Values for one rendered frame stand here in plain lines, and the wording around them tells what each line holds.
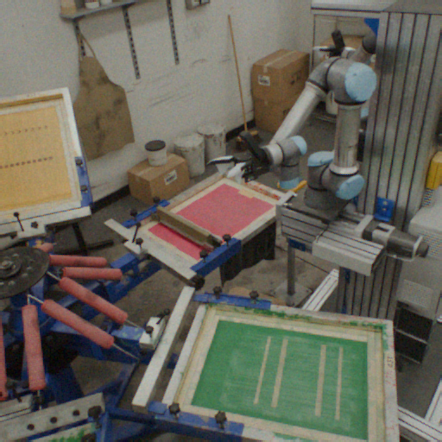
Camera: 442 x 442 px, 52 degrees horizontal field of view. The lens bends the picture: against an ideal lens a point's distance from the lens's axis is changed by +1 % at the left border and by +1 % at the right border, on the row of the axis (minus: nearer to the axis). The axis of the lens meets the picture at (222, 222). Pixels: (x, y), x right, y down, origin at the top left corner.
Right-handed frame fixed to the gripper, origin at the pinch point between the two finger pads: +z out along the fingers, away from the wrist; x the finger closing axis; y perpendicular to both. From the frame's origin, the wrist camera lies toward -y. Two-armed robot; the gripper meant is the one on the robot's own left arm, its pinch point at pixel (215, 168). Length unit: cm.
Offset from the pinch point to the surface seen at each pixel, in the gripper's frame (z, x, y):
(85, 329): 56, 18, 53
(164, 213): -1, 82, 52
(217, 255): -11, 41, 62
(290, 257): -82, 89, 121
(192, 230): -8, 61, 56
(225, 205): -39, 84, 61
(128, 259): 28, 59, 56
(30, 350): 76, 13, 49
